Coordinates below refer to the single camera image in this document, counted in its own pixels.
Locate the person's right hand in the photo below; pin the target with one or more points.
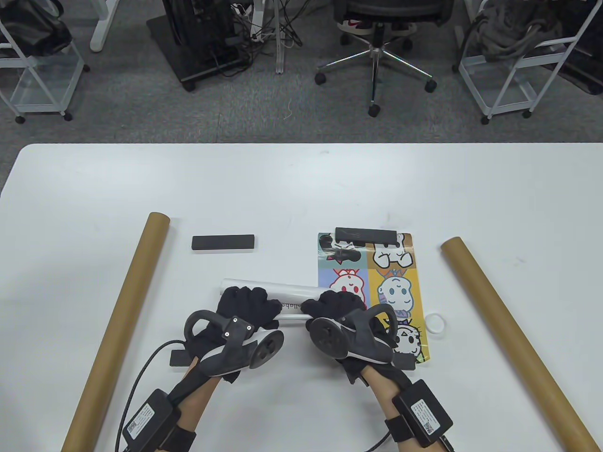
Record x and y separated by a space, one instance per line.
339 303

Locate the person's left hand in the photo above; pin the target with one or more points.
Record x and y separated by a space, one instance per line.
245 306

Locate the white poster with purple lettering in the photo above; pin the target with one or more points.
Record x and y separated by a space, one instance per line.
282 286

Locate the black bar weight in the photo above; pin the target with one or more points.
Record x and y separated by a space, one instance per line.
406 361
224 243
179 358
365 234

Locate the colourful cartoon grid poster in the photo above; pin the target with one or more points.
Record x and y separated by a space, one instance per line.
395 256

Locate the brown cardboard mailing tube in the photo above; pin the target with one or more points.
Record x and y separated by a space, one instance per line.
122 301
494 310

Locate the person's right forearm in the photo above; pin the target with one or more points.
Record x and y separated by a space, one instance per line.
384 391

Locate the person's left forearm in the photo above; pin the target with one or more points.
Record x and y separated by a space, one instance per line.
200 400

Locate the black wrist sensor box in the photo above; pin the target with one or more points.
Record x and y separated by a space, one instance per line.
421 414
148 419

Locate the black office chair chrome base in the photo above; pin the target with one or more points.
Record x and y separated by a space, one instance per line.
374 61

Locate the white desk leg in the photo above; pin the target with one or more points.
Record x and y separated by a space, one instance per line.
281 52
101 28

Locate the black wheeled equipment stand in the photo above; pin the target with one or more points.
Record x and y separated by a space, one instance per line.
198 42

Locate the white wheeled cart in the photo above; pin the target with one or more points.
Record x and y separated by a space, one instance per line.
504 80
42 89

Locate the grey crumpled cloth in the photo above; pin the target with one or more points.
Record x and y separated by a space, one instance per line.
513 28

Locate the black bag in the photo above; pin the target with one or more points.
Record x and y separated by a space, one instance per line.
28 28

